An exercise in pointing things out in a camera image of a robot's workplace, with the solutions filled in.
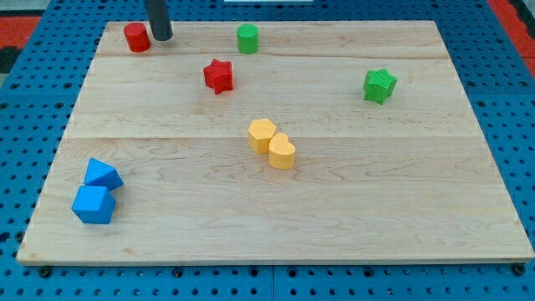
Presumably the yellow heart block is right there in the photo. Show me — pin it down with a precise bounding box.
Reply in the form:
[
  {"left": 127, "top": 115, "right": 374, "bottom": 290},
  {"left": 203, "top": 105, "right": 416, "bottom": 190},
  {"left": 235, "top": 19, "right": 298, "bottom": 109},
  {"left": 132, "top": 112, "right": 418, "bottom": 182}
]
[{"left": 268, "top": 133, "right": 296, "bottom": 170}]

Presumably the yellow hexagon block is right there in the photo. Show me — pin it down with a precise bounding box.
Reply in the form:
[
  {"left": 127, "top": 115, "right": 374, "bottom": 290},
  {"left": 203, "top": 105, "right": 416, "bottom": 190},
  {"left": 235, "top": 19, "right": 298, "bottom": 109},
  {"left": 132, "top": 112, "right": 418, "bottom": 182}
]
[{"left": 247, "top": 119, "right": 277, "bottom": 154}]

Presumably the wooden board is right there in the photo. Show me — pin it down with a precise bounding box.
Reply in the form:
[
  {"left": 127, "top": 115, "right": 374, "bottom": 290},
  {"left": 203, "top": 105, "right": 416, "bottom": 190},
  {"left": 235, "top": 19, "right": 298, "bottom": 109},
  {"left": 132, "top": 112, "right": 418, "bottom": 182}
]
[{"left": 18, "top": 21, "right": 534, "bottom": 266}]

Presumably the red star block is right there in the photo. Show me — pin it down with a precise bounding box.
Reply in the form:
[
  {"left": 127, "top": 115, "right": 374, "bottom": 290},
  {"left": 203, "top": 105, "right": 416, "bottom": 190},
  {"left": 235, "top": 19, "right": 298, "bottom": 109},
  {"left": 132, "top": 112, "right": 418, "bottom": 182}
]
[{"left": 203, "top": 59, "right": 233, "bottom": 94}]

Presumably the green cylinder block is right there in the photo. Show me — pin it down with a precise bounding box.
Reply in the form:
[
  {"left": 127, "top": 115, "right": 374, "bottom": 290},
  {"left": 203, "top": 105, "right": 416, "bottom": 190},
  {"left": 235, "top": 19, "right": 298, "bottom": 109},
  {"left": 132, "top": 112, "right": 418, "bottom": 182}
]
[{"left": 237, "top": 23, "right": 259, "bottom": 54}]

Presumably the green star block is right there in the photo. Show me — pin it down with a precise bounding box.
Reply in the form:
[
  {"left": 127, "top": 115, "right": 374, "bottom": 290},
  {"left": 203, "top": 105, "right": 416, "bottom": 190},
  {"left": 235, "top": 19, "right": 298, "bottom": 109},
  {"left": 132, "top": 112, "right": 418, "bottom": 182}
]
[{"left": 363, "top": 69, "right": 397, "bottom": 105}]

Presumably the red cylinder block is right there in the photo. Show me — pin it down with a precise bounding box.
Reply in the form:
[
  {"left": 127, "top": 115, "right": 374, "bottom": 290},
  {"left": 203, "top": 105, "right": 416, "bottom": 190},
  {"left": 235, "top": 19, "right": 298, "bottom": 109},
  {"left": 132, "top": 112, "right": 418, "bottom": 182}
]
[{"left": 123, "top": 22, "right": 150, "bottom": 53}]

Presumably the blue triangle block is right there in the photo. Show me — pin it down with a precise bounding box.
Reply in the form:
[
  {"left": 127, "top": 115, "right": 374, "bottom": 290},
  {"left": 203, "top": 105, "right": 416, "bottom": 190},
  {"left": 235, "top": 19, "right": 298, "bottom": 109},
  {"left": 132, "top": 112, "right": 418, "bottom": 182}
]
[{"left": 84, "top": 158, "right": 124, "bottom": 191}]

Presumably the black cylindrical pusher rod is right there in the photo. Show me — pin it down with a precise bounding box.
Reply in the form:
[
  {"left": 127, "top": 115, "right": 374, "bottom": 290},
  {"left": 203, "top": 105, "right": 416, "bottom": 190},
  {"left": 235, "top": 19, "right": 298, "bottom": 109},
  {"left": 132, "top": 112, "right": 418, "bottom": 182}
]
[{"left": 145, "top": 0, "right": 173, "bottom": 41}]

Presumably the blue cube block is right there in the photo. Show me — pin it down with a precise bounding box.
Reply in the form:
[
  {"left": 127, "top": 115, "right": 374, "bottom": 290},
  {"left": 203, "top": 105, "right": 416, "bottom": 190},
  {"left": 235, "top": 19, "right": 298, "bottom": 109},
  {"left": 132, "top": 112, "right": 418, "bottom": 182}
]
[{"left": 71, "top": 186, "right": 116, "bottom": 224}]

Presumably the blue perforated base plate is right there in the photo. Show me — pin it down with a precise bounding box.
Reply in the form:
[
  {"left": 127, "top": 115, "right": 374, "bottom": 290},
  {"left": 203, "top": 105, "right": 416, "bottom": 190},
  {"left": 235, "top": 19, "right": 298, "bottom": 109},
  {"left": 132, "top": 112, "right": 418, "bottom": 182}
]
[{"left": 1, "top": 1, "right": 534, "bottom": 300}]

